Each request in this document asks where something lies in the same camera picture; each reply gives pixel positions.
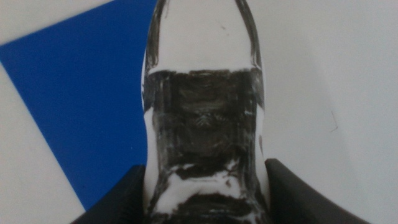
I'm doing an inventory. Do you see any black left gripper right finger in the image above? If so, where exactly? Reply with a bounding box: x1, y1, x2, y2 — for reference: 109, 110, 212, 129
264, 157, 371, 224

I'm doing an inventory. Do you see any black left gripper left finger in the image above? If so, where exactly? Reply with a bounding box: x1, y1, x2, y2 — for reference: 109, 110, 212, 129
70, 164, 147, 224

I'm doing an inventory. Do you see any white and black shoe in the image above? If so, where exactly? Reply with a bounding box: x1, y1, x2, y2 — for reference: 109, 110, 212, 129
140, 0, 272, 224

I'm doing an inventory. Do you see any blue rectangular mat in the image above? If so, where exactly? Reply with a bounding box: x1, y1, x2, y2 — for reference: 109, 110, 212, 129
0, 0, 158, 212

